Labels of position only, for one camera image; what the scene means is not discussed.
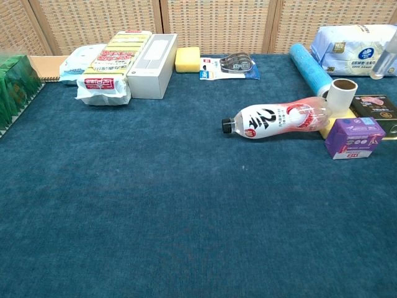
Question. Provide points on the dark luncheon meat tin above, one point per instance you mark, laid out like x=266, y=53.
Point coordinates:
x=372, y=107

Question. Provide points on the long white cardboard box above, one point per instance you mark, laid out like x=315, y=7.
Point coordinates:
x=152, y=68

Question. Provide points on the woven wooden folding screen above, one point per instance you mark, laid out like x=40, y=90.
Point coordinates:
x=217, y=25

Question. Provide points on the flat yellow sponge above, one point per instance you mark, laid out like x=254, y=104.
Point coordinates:
x=325, y=133

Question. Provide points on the thick yellow sponge block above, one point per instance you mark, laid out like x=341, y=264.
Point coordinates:
x=187, y=60

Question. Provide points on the yellow red sponge pack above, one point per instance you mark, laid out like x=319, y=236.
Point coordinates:
x=114, y=59

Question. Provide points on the clear plastic tube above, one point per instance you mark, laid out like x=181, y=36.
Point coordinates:
x=384, y=62

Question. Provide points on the green patterned box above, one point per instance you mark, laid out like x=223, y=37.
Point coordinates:
x=15, y=87

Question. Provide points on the white paper roll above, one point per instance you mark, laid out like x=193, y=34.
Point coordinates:
x=339, y=99

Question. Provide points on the correction tape blister pack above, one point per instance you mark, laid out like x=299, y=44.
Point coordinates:
x=235, y=65

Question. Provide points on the white blue tissue pack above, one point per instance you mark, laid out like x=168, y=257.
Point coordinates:
x=341, y=46

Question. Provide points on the white blue plastic pouch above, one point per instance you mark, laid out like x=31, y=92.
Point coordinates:
x=77, y=63

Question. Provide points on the blue carpet table cover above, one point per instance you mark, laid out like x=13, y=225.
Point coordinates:
x=155, y=201

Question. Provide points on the plastic bottle white red label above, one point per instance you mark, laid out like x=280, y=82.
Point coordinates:
x=266, y=124

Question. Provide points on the purple carton box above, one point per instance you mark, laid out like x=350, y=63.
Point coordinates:
x=353, y=139

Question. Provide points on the blue plastic bag roll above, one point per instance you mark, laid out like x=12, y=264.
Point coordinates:
x=307, y=66

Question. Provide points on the brown spiral notebook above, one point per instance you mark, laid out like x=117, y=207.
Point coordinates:
x=46, y=66

